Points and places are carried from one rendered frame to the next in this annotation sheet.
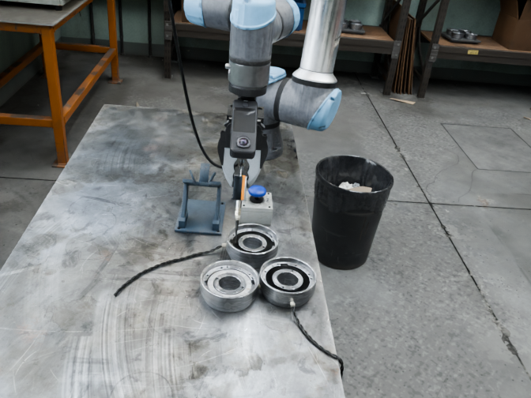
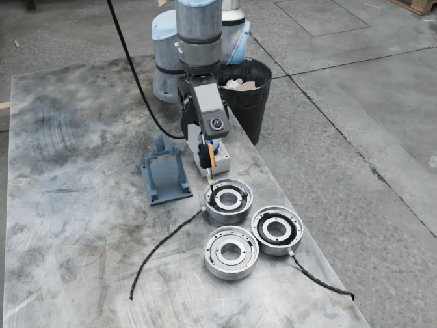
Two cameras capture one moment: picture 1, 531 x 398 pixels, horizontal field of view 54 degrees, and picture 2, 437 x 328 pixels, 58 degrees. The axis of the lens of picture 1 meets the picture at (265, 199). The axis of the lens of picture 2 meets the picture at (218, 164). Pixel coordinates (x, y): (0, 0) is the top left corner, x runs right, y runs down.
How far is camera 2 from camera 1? 37 cm
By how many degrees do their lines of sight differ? 17
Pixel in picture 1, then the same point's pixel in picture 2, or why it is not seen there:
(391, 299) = (287, 164)
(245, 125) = (212, 105)
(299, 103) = not seen: hidden behind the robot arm
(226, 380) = not seen: outside the picture
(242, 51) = (196, 30)
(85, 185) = (40, 179)
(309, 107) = (227, 46)
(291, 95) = not seen: hidden behind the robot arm
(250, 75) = (207, 53)
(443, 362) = (339, 204)
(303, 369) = (328, 316)
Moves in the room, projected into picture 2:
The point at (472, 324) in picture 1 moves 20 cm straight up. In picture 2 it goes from (349, 168) to (358, 139)
